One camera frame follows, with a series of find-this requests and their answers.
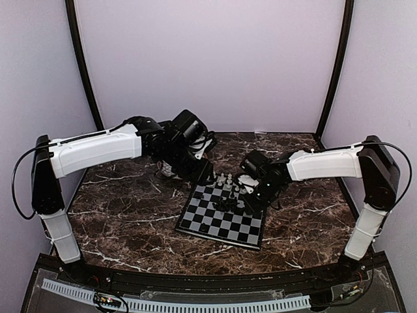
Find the black front frame rail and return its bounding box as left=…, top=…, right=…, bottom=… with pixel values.
left=32, top=252, right=392, bottom=296

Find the black left corner frame post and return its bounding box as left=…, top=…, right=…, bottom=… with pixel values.
left=65, top=0, right=104, bottom=130

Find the black piece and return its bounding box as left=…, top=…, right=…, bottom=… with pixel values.
left=199, top=224, right=209, bottom=232

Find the black white chess board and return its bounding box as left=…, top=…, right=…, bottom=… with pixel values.
left=175, top=183, right=265, bottom=251

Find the black corner frame post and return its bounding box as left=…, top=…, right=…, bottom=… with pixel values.
left=314, top=0, right=354, bottom=145
left=65, top=0, right=104, bottom=130

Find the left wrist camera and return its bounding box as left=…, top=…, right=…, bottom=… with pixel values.
left=172, top=110, right=208, bottom=144

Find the white king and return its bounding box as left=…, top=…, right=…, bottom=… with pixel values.
left=226, top=174, right=233, bottom=188

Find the black right corner frame post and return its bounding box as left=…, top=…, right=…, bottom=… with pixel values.
left=314, top=0, right=354, bottom=145

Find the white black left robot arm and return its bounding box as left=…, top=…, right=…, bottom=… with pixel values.
left=31, top=110, right=217, bottom=284

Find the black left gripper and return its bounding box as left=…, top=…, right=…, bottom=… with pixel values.
left=164, top=141, right=216, bottom=186

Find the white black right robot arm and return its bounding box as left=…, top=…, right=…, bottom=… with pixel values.
left=240, top=135, right=401, bottom=283

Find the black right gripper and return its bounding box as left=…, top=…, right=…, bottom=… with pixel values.
left=241, top=179, right=282, bottom=215

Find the fallen black chess rook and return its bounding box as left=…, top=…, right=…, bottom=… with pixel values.
left=194, top=192, right=204, bottom=200

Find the floral patterned ceramic plate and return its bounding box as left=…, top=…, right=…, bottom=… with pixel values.
left=156, top=161, right=182, bottom=180

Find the white slotted cable duct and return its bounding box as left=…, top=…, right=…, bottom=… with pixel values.
left=41, top=278, right=311, bottom=312

